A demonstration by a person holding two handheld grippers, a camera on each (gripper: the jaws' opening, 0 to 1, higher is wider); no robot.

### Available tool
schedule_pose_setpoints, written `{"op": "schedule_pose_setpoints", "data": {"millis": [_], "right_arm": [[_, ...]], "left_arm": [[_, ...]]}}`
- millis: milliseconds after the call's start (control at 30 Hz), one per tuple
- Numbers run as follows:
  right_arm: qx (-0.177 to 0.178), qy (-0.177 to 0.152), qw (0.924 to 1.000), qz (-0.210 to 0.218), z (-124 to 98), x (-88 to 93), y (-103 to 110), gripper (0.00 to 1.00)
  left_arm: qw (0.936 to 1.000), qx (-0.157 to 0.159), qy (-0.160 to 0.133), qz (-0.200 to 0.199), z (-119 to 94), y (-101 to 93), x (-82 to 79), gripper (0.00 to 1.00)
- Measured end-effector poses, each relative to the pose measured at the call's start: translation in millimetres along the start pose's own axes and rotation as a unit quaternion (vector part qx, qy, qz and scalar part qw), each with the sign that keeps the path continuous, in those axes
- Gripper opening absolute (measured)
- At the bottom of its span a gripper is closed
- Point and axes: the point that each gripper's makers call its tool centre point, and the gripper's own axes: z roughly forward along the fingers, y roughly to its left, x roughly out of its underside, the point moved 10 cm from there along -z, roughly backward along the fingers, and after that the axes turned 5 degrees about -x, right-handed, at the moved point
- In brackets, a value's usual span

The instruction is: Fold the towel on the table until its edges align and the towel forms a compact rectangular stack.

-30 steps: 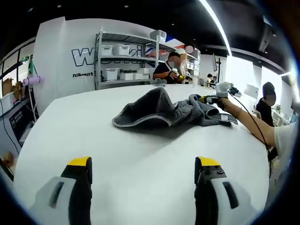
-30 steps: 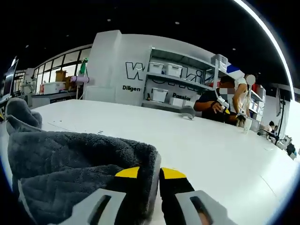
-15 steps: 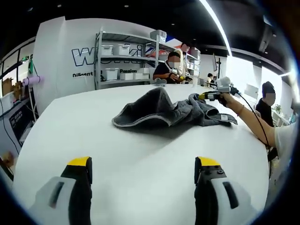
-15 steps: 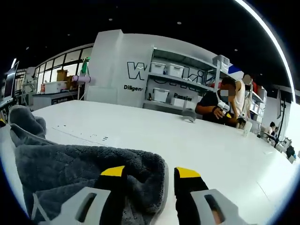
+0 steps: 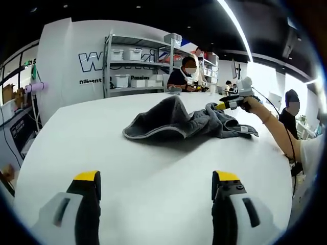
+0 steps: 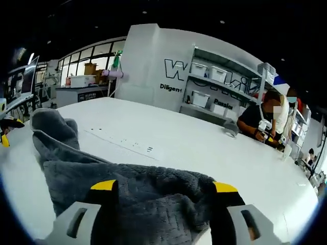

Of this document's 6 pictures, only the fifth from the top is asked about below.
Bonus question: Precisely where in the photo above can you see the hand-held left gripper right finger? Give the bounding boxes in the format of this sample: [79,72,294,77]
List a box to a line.
[211,170,282,245]

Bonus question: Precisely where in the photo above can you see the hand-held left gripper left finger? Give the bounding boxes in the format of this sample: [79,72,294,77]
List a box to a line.
[32,170,102,245]

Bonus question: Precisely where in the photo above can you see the grey towel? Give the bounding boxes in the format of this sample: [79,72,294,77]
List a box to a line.
[122,95,259,140]

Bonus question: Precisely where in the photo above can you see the stack of grey bins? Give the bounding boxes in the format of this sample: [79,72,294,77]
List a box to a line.
[163,32,182,43]

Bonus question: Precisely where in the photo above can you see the person's right hand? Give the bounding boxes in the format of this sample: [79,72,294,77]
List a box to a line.
[241,96,259,113]

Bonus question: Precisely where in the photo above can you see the black monitor stand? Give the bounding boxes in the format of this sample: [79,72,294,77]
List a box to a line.
[231,58,243,80]

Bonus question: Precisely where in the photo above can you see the small cardboard box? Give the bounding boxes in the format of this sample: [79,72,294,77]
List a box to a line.
[0,164,16,197]

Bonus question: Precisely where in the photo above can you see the white table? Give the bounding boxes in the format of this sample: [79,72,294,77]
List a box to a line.
[14,91,294,245]

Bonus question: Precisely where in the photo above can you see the row of white cartons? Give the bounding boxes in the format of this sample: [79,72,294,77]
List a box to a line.
[130,75,164,89]

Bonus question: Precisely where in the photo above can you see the dark counter with sign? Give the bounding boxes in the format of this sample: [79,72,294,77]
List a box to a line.
[0,107,39,169]

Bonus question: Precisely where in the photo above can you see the white storage box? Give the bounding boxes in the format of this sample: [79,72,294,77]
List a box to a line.
[113,74,130,87]
[111,48,125,61]
[127,48,143,61]

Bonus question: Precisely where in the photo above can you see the white stand pole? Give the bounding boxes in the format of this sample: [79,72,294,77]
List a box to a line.
[32,91,43,131]

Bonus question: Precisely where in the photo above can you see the grey metal shelf rack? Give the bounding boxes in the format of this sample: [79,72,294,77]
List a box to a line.
[103,33,177,99]

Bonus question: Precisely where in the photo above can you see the white lidded bin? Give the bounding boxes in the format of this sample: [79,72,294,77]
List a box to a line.
[1,101,18,115]

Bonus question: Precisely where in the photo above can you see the purple rolled mat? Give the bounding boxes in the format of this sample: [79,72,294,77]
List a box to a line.
[25,82,49,93]

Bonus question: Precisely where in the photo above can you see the brown cardboard boxes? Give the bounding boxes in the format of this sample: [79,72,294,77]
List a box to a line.
[2,84,26,108]

